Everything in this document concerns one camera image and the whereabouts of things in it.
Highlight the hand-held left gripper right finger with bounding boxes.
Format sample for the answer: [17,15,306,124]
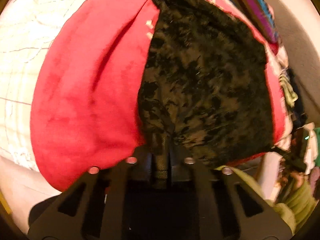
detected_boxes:
[162,137,292,240]

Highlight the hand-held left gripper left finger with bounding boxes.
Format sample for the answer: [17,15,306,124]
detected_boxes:
[27,136,162,240]

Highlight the black floral lace top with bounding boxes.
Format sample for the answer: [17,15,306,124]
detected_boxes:
[137,0,288,168]

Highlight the person's green trouser leg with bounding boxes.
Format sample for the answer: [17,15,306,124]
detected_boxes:
[215,165,318,233]

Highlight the red floral blanket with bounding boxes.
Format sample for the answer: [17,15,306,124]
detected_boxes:
[30,0,288,192]

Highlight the dark navy garment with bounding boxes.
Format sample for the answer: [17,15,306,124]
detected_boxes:
[287,69,309,132]

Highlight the green black striped garment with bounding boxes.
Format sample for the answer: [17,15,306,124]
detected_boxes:
[279,74,299,108]

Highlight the white quilt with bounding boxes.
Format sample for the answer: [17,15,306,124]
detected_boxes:
[0,0,93,173]

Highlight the grey quilted headboard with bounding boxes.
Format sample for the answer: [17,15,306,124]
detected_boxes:
[260,0,320,120]

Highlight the multicolour striped fleece blanket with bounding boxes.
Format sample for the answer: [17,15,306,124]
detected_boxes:
[224,0,279,44]

